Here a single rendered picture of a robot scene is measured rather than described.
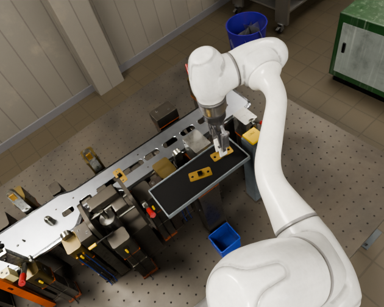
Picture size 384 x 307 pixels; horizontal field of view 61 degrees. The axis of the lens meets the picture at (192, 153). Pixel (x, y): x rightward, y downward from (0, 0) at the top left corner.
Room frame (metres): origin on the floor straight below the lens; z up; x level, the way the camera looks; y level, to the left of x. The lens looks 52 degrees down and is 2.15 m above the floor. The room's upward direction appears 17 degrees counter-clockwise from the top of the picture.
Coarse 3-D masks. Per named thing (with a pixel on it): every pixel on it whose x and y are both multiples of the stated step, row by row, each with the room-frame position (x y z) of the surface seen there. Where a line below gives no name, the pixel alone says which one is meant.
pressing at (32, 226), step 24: (240, 96) 1.14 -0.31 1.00; (192, 120) 1.08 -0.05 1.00; (144, 144) 1.02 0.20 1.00; (120, 168) 0.93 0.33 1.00; (144, 168) 0.89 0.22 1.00; (72, 192) 0.88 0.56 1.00; (96, 192) 0.84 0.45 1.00; (24, 216) 0.83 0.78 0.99; (72, 216) 0.76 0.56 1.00; (0, 240) 0.75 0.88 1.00; (48, 240) 0.68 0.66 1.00; (0, 264) 0.64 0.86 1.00
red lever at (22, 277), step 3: (24, 264) 0.56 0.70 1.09; (27, 264) 0.57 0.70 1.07; (24, 267) 0.54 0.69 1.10; (21, 270) 0.53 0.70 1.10; (24, 270) 0.53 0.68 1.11; (21, 273) 0.51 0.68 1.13; (24, 273) 0.51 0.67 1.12; (21, 276) 0.50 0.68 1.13; (24, 276) 0.50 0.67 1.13; (21, 279) 0.48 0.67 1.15; (24, 279) 0.48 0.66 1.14; (18, 282) 0.47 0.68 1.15; (21, 282) 0.47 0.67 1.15; (24, 282) 0.47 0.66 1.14; (21, 285) 0.46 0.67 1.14
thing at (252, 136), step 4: (252, 128) 0.79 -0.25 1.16; (248, 132) 0.78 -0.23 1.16; (252, 132) 0.77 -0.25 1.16; (256, 132) 0.77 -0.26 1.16; (244, 136) 0.77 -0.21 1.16; (248, 136) 0.76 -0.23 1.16; (252, 136) 0.75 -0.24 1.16; (256, 136) 0.75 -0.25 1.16; (248, 140) 0.74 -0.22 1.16; (252, 140) 0.74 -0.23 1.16; (256, 140) 0.73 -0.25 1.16; (252, 144) 0.72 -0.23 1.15
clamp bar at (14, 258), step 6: (0, 246) 0.59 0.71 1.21; (0, 252) 0.57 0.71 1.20; (6, 252) 0.56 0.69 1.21; (12, 252) 0.57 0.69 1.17; (0, 258) 0.55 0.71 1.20; (6, 258) 0.54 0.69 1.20; (12, 258) 0.56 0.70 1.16; (18, 258) 0.57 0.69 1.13; (24, 258) 0.58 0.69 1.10; (12, 264) 0.56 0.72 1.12; (18, 264) 0.56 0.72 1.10
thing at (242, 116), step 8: (240, 112) 0.98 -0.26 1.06; (248, 112) 0.97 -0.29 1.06; (240, 120) 0.94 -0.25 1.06; (248, 120) 0.92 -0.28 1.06; (256, 120) 0.92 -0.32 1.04; (240, 128) 0.94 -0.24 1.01; (248, 128) 0.91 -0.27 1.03; (256, 128) 0.92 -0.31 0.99; (240, 136) 0.94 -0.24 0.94; (240, 144) 0.96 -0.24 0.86
